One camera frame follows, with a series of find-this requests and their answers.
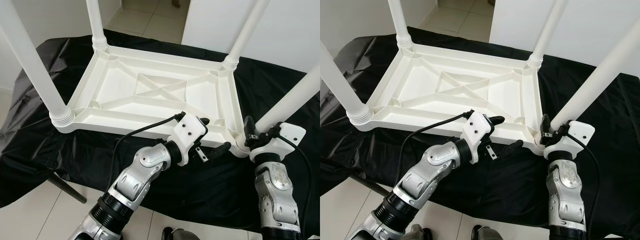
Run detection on white tapered plastic table leg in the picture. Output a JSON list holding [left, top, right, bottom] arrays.
[[549, 29, 640, 132], [252, 64, 321, 132], [387, 0, 413, 48], [320, 40, 373, 123], [0, 0, 75, 126], [221, 0, 271, 71], [85, 0, 108, 51], [526, 0, 571, 68]]

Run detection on black table cloth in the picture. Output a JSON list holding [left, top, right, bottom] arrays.
[[320, 26, 640, 238], [0, 29, 321, 236]]

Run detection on grey right robot foot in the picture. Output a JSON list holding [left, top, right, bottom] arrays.
[[472, 225, 508, 240], [161, 227, 201, 240]]

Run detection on grey robot foot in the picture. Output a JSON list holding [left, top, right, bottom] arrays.
[[161, 227, 201, 240], [400, 224, 433, 240], [472, 225, 508, 240]]

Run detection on grey left robot foot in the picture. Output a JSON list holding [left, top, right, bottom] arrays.
[[400, 224, 433, 240]]

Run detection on black metal table leg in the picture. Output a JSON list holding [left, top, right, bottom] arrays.
[[47, 171, 88, 205], [350, 172, 393, 197]]

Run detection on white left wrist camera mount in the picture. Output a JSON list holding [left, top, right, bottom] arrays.
[[167, 112, 208, 167], [461, 111, 498, 165]]

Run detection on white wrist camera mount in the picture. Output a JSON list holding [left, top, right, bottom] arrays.
[[544, 120, 596, 161], [461, 111, 498, 165], [167, 112, 208, 167], [248, 122, 307, 163]]

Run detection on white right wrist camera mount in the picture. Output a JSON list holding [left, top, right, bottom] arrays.
[[248, 122, 307, 163], [544, 120, 596, 161]]

